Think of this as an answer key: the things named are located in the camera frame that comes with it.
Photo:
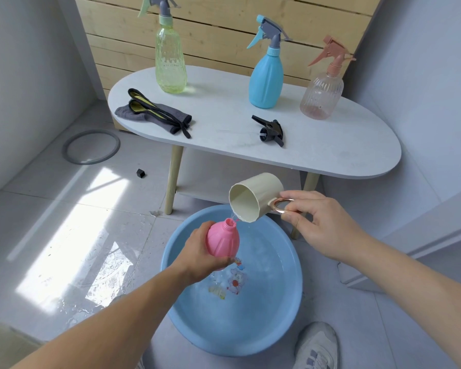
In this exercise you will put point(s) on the person's left hand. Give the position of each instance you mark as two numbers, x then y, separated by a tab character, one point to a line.
196	257

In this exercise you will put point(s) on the small black block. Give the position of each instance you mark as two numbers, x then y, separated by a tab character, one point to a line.
140	173

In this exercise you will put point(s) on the person's right hand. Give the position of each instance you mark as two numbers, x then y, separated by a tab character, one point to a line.
326	226

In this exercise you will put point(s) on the black spray nozzle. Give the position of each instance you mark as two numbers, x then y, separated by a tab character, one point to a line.
272	130

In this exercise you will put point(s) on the pink spray bottle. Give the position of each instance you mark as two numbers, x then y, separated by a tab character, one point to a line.
224	238

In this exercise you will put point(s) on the person's left forearm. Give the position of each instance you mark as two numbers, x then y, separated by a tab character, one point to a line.
100	330

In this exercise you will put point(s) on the white oval table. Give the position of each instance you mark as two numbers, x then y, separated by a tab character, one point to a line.
330	142

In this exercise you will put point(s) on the orange spray head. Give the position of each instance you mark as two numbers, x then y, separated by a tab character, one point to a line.
334	53

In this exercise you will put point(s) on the blue plastic basin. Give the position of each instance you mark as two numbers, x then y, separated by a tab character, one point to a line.
253	318

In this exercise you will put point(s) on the clear ribbed spray bottle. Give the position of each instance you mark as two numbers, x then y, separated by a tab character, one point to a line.
320	97

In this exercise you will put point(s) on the blue grey spray nozzle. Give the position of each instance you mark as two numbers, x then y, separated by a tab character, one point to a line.
269	32

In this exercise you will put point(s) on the person's right white shoe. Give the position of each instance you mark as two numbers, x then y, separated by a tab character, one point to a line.
317	347

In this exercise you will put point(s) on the person's right forearm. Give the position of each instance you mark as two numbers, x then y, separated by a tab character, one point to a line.
415	288

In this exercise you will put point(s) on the grey cloth with black trim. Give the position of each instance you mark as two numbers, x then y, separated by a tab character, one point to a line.
165	115

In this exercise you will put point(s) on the green grey spray nozzle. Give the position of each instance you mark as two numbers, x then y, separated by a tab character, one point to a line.
159	5

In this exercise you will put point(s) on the blue spray bottle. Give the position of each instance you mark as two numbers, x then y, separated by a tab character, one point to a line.
266	80

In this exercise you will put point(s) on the green clear spray bottle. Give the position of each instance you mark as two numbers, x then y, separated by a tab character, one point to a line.
171	61

